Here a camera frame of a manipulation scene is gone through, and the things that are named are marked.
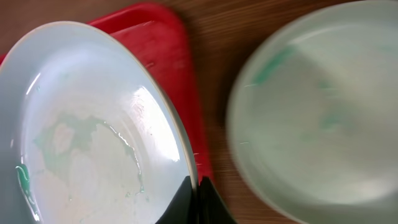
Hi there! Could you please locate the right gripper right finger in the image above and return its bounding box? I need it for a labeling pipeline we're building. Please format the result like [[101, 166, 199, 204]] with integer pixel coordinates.
[[198, 177, 237, 224]]

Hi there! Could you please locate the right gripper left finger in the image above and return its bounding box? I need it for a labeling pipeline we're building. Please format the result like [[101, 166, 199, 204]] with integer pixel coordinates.
[[156, 176, 195, 224]]

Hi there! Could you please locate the white plate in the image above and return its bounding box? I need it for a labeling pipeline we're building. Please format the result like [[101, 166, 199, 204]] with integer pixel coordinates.
[[1, 21, 198, 224], [226, 1, 397, 223]]

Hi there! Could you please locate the red plastic tray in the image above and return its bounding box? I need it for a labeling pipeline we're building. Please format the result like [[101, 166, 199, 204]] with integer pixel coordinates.
[[0, 2, 215, 184]]

